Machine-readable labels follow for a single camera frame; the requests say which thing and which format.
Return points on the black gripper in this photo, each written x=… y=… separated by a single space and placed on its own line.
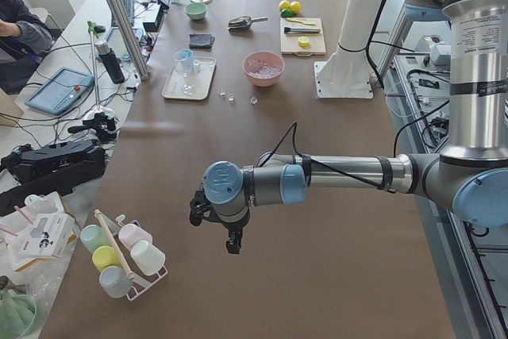
x=232 y=230

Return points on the steel ice scoop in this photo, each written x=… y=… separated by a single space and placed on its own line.
x=243 y=22

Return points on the pink bowl of ice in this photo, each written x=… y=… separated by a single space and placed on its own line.
x=263 y=69

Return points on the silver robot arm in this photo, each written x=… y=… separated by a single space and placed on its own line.
x=468 y=176

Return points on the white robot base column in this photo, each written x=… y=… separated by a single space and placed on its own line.
x=347 y=72

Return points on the white cup on rack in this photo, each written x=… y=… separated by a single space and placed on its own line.
x=148 y=258

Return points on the white cup rack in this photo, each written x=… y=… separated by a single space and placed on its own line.
x=141 y=283

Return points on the light blue cup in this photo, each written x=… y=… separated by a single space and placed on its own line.
x=184 y=60

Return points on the pink cup on rack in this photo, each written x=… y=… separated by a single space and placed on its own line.
x=130 y=234

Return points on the grey cup on rack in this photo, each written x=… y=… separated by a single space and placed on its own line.
x=115 y=282

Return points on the yellow cup on rack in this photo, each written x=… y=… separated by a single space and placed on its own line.
x=105 y=256

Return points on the green cup on rack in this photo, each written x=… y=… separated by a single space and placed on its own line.
x=93 y=237

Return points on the yellow lemon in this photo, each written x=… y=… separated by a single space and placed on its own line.
x=284 y=5
x=286 y=13

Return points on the green bowl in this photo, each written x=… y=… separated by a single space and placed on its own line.
x=196 y=11

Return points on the steel muddler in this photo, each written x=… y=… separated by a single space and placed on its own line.
x=295 y=30

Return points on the grey folded cloth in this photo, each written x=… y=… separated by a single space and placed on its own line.
x=202 y=41

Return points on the wooden cutting board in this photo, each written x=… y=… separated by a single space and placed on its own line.
x=289 y=42

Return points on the half lemon slice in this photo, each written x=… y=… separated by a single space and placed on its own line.
x=303 y=41

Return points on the clear wine glass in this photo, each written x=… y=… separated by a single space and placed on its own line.
x=188 y=87

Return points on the cream serving tray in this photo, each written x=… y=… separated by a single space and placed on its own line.
x=200 y=77

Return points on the wooden stick on rack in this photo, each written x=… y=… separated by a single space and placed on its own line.
x=100 y=217

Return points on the black water bottle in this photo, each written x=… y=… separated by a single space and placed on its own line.
x=109 y=60

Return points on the teach pendant tablet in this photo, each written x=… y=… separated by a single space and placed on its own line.
x=60 y=91

